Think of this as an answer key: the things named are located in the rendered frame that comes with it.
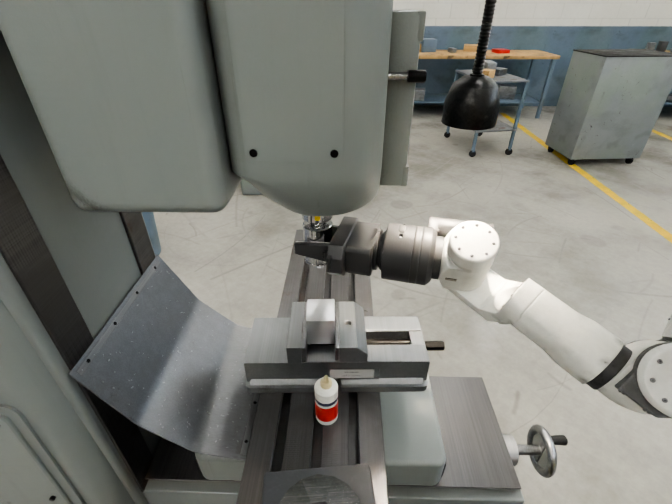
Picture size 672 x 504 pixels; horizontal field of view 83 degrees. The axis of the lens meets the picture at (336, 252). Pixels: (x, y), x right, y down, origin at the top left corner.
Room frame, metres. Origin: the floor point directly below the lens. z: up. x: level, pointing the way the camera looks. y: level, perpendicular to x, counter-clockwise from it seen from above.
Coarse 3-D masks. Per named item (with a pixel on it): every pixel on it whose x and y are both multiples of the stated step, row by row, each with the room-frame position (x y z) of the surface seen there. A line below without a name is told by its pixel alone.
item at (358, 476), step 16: (368, 464) 0.23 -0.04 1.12; (272, 480) 0.21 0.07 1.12; (288, 480) 0.21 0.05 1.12; (304, 480) 0.20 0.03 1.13; (320, 480) 0.20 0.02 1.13; (336, 480) 0.20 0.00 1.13; (352, 480) 0.21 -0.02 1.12; (368, 480) 0.21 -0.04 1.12; (272, 496) 0.19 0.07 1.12; (288, 496) 0.19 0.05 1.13; (304, 496) 0.19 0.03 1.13; (320, 496) 0.19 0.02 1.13; (336, 496) 0.19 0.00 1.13; (352, 496) 0.19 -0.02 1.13; (368, 496) 0.19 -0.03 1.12
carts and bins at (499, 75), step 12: (456, 72) 5.11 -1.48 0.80; (468, 72) 4.93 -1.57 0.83; (492, 72) 4.53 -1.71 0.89; (504, 72) 4.75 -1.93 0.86; (516, 120) 4.42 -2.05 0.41; (480, 132) 4.35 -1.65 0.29; (144, 216) 2.25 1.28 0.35; (156, 228) 2.37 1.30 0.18; (156, 240) 2.31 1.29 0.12; (156, 252) 2.28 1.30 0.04
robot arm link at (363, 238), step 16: (352, 224) 0.53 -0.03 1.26; (368, 224) 0.53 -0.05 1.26; (400, 224) 0.50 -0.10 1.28; (336, 240) 0.48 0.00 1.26; (352, 240) 0.48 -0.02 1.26; (368, 240) 0.48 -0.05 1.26; (384, 240) 0.47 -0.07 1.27; (400, 240) 0.46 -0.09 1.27; (336, 256) 0.45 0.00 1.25; (352, 256) 0.46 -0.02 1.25; (368, 256) 0.45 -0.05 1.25; (384, 256) 0.45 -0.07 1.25; (400, 256) 0.45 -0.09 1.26; (336, 272) 0.45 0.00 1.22; (352, 272) 0.46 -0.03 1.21; (368, 272) 0.45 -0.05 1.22; (384, 272) 0.45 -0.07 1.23; (400, 272) 0.44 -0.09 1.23
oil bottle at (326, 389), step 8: (320, 384) 0.40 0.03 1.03; (328, 384) 0.40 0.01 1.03; (336, 384) 0.41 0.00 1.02; (320, 392) 0.39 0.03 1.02; (328, 392) 0.39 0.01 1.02; (336, 392) 0.40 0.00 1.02; (320, 400) 0.39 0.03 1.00; (328, 400) 0.39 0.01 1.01; (336, 400) 0.40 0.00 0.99; (320, 408) 0.39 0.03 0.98; (328, 408) 0.39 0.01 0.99; (336, 408) 0.40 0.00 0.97; (320, 416) 0.39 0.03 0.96; (328, 416) 0.39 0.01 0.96; (336, 416) 0.40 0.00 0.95; (328, 424) 0.39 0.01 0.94
